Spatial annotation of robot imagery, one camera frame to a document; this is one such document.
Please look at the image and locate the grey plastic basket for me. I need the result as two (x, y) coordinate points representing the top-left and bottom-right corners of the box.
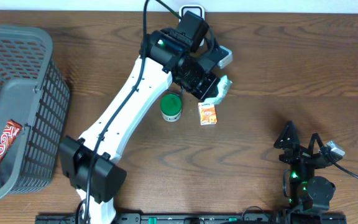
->
(0, 25), (70, 199)

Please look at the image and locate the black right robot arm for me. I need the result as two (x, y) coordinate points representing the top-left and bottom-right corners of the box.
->
(273, 121), (335, 213)

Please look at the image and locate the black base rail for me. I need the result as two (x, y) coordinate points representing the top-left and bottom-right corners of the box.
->
(35, 212), (347, 224)

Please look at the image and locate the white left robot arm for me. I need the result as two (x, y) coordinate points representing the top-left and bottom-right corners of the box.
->
(59, 11), (233, 223)

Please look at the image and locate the orange snack box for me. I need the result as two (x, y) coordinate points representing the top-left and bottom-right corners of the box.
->
(198, 103), (218, 126)

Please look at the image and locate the black right camera cable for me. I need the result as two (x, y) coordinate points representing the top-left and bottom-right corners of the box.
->
(308, 133), (358, 194)

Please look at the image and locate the teal snack packet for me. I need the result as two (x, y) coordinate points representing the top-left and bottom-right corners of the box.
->
(203, 75), (232, 105)

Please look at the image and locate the green lid jar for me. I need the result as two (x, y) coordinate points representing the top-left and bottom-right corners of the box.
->
(160, 94), (182, 122)

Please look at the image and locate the red TOP chocolate bar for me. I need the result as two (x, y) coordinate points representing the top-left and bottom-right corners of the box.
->
(0, 119), (22, 163)

